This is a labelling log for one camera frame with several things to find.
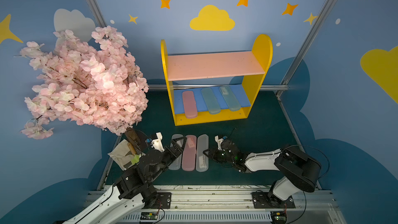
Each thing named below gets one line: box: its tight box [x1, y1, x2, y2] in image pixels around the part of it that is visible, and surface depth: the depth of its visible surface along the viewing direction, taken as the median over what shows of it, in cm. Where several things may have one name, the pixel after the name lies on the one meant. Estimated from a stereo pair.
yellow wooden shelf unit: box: [160, 33, 274, 127], surface depth 90 cm
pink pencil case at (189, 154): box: [181, 134, 197, 172], surface depth 91 cm
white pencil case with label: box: [195, 134, 210, 173], surface depth 87 cm
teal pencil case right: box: [219, 85, 241, 112], surface depth 101 cm
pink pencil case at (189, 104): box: [182, 90, 198, 119], surface depth 97 cm
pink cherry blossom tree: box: [20, 25, 150, 140], surface depth 53 cm
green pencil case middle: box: [201, 87, 221, 115], surface depth 98 cm
